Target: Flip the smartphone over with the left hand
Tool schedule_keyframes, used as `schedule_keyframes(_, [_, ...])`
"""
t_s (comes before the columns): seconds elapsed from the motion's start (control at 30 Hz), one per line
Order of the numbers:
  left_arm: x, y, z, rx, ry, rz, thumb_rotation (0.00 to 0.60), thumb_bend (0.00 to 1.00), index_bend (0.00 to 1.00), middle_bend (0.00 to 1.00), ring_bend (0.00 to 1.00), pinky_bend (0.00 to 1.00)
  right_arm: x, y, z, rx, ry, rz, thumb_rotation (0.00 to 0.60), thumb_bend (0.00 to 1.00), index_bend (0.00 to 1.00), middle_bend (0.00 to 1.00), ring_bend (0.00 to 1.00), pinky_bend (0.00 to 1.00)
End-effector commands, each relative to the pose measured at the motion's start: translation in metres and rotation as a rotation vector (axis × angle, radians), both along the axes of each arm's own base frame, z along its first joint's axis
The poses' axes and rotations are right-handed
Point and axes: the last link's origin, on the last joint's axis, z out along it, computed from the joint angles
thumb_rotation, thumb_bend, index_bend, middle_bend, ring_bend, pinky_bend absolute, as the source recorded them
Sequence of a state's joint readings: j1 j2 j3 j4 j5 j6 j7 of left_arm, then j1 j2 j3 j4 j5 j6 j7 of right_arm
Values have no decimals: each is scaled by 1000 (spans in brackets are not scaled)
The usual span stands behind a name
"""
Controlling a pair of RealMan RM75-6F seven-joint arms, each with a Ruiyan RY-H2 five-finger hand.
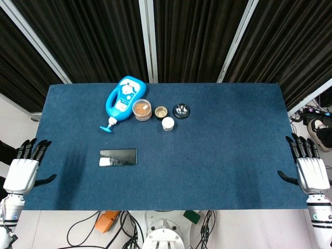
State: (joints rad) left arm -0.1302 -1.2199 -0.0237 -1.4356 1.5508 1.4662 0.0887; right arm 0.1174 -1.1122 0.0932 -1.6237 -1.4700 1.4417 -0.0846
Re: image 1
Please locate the blue felt table cloth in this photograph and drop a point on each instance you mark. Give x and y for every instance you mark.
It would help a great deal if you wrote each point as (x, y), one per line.
(171, 160)

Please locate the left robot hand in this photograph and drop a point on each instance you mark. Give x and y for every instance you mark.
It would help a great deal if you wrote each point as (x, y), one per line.
(22, 173)

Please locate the black smartphone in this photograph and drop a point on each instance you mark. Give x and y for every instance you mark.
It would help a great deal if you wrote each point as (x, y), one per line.
(118, 157)

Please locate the orange box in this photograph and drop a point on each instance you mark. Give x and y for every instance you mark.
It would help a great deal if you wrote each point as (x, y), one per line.
(106, 220)

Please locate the small white lidded jar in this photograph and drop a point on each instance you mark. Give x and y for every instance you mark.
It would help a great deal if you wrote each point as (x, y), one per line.
(167, 124)

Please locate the white and black sneaker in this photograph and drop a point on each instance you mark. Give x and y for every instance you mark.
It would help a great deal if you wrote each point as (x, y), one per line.
(319, 135)

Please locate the black power strip with plugs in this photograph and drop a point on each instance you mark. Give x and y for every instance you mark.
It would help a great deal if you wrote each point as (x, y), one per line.
(315, 112)

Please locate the black round metal dish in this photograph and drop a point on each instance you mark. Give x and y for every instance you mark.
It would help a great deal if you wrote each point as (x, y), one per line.
(181, 111)

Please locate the black pleated curtain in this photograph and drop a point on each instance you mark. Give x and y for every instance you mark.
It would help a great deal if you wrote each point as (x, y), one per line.
(103, 39)

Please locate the clear jar brown powder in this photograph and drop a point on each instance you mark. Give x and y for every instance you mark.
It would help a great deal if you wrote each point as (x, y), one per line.
(142, 110)

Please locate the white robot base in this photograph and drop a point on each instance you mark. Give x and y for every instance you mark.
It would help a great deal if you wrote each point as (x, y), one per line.
(163, 230)

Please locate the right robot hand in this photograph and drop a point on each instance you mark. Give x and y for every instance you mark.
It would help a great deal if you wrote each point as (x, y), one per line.
(311, 173)

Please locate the green box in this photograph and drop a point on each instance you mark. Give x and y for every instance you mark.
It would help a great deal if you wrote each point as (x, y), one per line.
(192, 216)

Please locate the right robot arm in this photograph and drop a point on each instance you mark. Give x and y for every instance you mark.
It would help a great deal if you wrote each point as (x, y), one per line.
(319, 218)

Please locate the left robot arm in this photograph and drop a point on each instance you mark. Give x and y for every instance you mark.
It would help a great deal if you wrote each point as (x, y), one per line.
(9, 215)

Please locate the blue plastic bottle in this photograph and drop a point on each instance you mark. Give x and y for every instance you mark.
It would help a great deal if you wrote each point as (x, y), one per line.
(124, 99)

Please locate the small beige cup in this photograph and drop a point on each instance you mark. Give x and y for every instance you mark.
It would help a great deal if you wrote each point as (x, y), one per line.
(161, 112)

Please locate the grey metal frame post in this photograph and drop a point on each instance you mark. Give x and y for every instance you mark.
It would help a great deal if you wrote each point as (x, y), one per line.
(33, 39)
(311, 96)
(148, 39)
(237, 39)

